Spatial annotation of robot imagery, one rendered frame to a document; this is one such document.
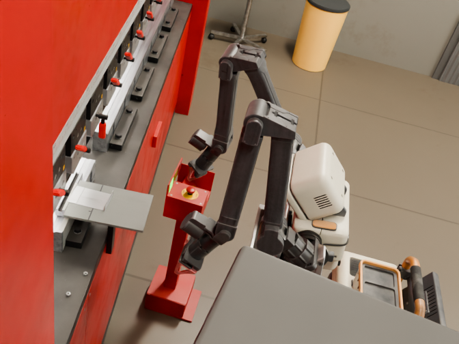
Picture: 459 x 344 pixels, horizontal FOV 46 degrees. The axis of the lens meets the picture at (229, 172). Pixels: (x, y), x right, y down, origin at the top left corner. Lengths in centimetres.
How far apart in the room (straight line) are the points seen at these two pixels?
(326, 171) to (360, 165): 262
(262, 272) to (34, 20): 30
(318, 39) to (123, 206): 353
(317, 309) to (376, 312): 5
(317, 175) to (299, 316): 114
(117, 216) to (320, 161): 69
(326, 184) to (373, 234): 210
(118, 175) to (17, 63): 171
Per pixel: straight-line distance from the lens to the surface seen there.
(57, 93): 141
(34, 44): 53
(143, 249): 310
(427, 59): 594
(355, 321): 48
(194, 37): 387
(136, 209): 188
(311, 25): 509
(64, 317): 174
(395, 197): 405
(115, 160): 227
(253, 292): 46
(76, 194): 192
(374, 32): 577
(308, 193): 159
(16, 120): 52
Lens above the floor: 230
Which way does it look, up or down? 38 degrees down
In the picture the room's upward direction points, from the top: 14 degrees clockwise
